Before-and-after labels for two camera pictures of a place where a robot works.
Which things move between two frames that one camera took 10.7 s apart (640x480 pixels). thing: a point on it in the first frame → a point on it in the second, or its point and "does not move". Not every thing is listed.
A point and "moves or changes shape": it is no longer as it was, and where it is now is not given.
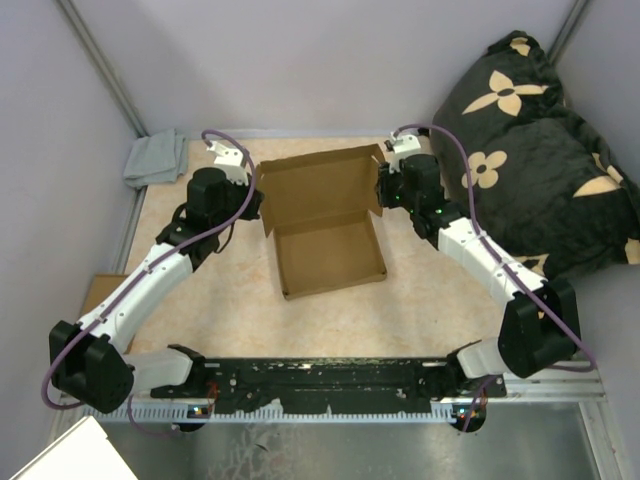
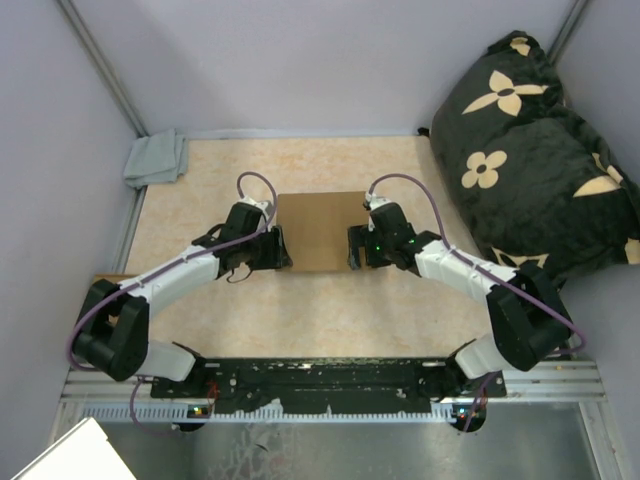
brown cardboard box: x=323 y=210 moves or changes shape
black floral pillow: x=545 y=182 does not move
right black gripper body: x=394 y=193 → x=378 y=250
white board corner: x=82 y=452 does not move
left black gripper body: x=241 y=195 → x=259 y=252
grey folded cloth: x=157 y=158 does not move
